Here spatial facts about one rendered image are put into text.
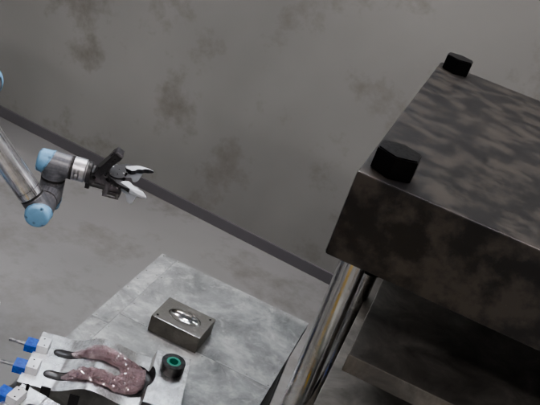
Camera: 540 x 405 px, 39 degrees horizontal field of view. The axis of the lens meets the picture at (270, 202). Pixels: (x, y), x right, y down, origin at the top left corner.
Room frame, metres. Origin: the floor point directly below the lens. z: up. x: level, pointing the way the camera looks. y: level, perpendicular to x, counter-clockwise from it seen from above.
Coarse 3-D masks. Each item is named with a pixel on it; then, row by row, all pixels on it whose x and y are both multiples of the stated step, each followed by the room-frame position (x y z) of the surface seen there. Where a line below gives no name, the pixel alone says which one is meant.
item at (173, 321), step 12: (168, 300) 2.43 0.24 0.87; (156, 312) 2.33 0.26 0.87; (168, 312) 2.36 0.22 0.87; (180, 312) 2.40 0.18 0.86; (192, 312) 2.41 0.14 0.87; (156, 324) 2.30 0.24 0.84; (168, 324) 2.30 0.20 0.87; (180, 324) 2.31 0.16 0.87; (192, 324) 2.37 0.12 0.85; (204, 324) 2.36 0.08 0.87; (168, 336) 2.29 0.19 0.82; (180, 336) 2.28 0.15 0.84; (192, 336) 2.28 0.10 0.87; (204, 336) 2.33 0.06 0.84; (192, 348) 2.27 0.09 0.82
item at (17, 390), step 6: (0, 390) 1.68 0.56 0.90; (6, 390) 1.69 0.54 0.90; (12, 390) 1.68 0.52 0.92; (18, 390) 1.69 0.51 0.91; (24, 390) 1.70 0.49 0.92; (0, 396) 1.66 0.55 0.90; (6, 396) 1.65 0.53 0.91; (12, 396) 1.66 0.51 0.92; (18, 396) 1.66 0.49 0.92; (24, 396) 1.69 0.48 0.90; (0, 402) 1.66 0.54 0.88; (6, 402) 1.65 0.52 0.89; (12, 402) 1.65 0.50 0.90; (18, 402) 1.66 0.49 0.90
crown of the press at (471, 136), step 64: (448, 64) 2.59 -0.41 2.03; (448, 128) 1.93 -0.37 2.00; (512, 128) 2.15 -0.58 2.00; (384, 192) 1.41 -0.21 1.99; (448, 192) 1.48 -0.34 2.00; (512, 192) 1.61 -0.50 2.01; (384, 256) 1.40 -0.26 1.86; (448, 256) 1.38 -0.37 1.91; (512, 256) 1.36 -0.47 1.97; (512, 320) 1.35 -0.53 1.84
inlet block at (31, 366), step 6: (0, 360) 1.84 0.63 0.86; (6, 360) 1.85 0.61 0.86; (18, 360) 1.86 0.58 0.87; (24, 360) 1.87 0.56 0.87; (30, 360) 1.86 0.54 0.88; (36, 360) 1.87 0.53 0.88; (12, 366) 1.83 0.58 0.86; (18, 366) 1.83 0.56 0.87; (24, 366) 1.84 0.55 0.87; (30, 366) 1.83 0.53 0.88; (36, 366) 1.84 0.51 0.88; (18, 372) 1.83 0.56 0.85; (24, 372) 1.83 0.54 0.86; (30, 372) 1.83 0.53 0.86; (36, 372) 1.84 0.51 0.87
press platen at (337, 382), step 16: (368, 304) 2.18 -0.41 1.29; (352, 336) 1.97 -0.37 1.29; (336, 368) 1.78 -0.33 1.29; (336, 384) 1.71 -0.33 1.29; (352, 384) 1.74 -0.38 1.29; (368, 384) 1.76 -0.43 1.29; (320, 400) 1.62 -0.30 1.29; (336, 400) 1.65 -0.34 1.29; (352, 400) 1.67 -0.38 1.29; (368, 400) 1.69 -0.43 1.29; (384, 400) 1.72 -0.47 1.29; (400, 400) 1.74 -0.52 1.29
